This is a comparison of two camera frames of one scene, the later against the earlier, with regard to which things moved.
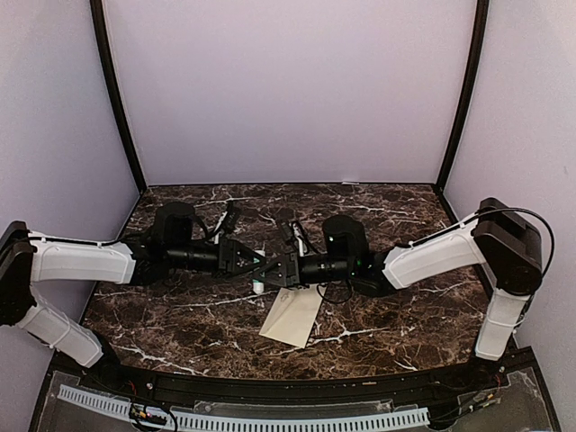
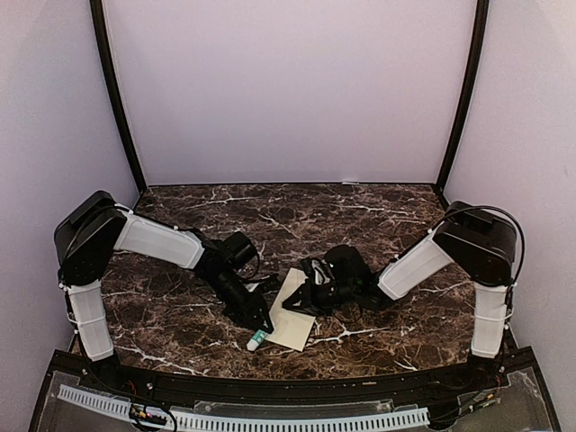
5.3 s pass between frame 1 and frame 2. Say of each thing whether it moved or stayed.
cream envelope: stayed
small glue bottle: moved
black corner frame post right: stayed
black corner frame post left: stayed
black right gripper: moved
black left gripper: moved
